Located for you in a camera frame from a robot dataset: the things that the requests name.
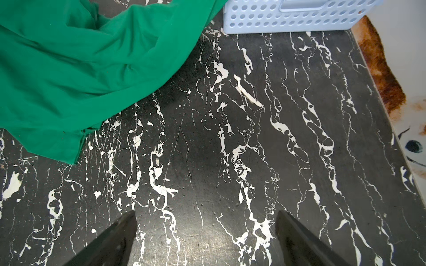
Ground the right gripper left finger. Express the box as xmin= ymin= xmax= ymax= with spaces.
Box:
xmin=66 ymin=211 xmax=137 ymax=266

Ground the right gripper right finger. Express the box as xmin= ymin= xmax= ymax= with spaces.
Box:
xmin=275 ymin=211 xmax=348 ymax=266

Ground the green t-shirt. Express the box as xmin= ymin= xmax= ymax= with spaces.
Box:
xmin=1 ymin=1 xmax=224 ymax=164

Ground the light blue plastic basket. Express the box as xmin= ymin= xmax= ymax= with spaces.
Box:
xmin=223 ymin=0 xmax=383 ymax=34

